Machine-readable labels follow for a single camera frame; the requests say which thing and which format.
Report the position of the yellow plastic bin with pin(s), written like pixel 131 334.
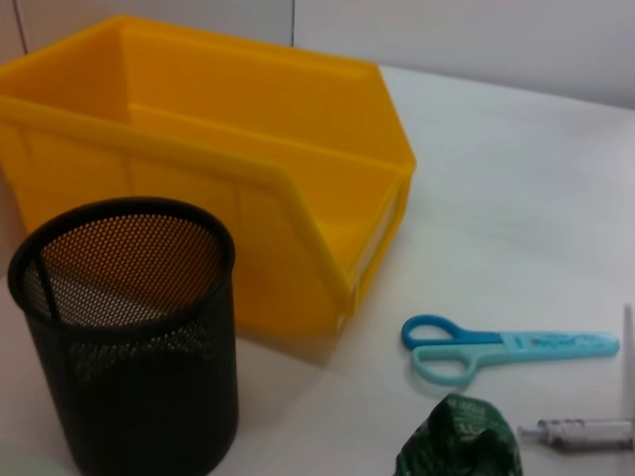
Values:
pixel 208 109

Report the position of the black mesh pen holder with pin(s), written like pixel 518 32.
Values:
pixel 124 387

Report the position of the blue scissors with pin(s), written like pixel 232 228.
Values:
pixel 546 344

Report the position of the white grey pen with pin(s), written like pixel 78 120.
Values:
pixel 585 431

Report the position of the green plastic wrapper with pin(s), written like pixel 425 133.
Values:
pixel 456 441

